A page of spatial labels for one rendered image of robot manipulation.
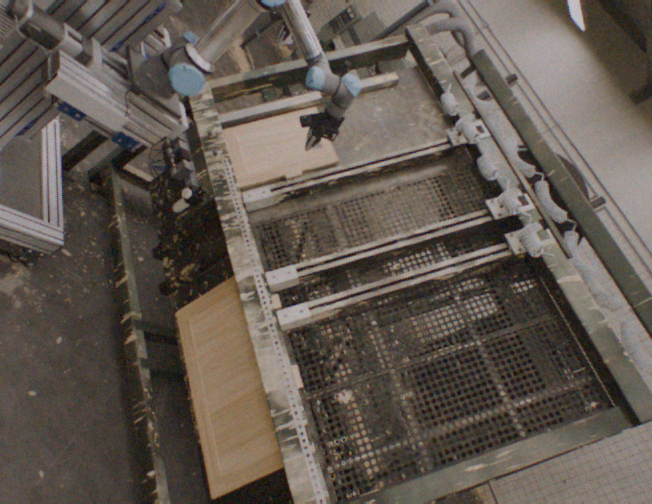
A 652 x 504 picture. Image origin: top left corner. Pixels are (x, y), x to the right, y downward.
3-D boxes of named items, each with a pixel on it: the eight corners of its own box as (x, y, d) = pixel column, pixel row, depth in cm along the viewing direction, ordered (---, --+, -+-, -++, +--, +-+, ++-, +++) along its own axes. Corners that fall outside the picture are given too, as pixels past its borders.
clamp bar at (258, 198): (243, 198, 244) (233, 165, 223) (477, 135, 260) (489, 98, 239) (248, 215, 239) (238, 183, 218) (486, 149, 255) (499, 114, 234)
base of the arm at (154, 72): (141, 82, 184) (161, 65, 180) (137, 55, 191) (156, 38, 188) (174, 106, 196) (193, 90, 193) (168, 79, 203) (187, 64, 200)
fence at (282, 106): (219, 121, 267) (218, 115, 264) (394, 78, 280) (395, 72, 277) (221, 128, 265) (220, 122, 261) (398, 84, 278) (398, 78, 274)
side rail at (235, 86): (212, 96, 284) (208, 80, 275) (402, 50, 299) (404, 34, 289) (214, 103, 281) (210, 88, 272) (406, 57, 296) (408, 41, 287)
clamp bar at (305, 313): (276, 313, 215) (269, 288, 194) (537, 235, 231) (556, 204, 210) (283, 336, 211) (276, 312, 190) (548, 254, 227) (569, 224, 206)
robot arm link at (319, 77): (302, 75, 195) (327, 86, 200) (305, 90, 187) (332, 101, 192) (311, 56, 190) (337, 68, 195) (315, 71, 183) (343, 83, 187)
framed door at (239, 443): (179, 312, 266) (175, 311, 264) (262, 260, 248) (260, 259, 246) (215, 499, 224) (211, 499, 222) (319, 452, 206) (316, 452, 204)
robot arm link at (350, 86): (342, 68, 191) (362, 77, 195) (327, 92, 198) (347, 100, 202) (345, 81, 186) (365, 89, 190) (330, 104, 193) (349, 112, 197)
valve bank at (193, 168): (139, 132, 257) (174, 104, 250) (161, 146, 269) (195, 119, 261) (154, 213, 234) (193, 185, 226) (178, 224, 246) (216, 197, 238)
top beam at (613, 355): (403, 41, 294) (405, 25, 285) (420, 37, 295) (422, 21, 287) (627, 430, 191) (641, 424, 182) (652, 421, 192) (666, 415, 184)
